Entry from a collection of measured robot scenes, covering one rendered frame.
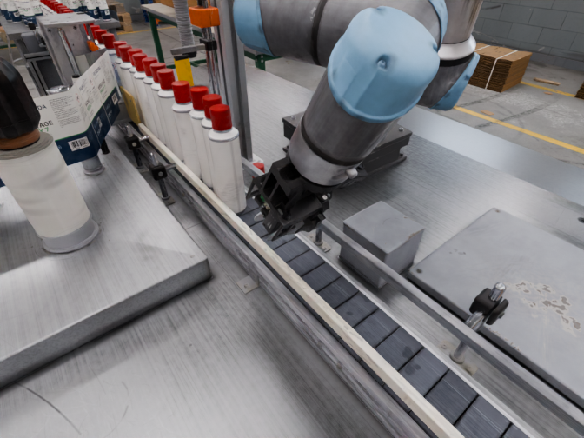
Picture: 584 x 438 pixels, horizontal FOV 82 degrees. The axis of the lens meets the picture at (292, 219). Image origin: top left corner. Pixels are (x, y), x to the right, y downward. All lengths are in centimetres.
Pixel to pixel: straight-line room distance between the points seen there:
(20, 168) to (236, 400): 44
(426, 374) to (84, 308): 48
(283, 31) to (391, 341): 40
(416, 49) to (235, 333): 44
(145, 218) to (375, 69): 55
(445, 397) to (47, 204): 61
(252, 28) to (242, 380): 44
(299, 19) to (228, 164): 29
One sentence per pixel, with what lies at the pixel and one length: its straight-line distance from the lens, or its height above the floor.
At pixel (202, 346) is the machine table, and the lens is 55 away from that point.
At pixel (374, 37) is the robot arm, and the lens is 26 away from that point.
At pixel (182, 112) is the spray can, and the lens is 71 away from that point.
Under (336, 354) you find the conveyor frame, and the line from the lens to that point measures 48.
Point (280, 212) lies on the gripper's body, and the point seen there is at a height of 104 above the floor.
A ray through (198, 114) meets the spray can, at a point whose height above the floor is 104.
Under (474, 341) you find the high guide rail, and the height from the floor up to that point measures 96.
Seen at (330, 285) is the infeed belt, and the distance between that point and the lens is 54.
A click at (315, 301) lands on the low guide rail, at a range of 47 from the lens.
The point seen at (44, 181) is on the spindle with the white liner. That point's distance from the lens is 62.
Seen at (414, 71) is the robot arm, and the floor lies 122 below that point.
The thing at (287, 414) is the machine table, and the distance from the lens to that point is 49.
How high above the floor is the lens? 129
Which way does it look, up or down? 40 degrees down
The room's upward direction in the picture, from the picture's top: straight up
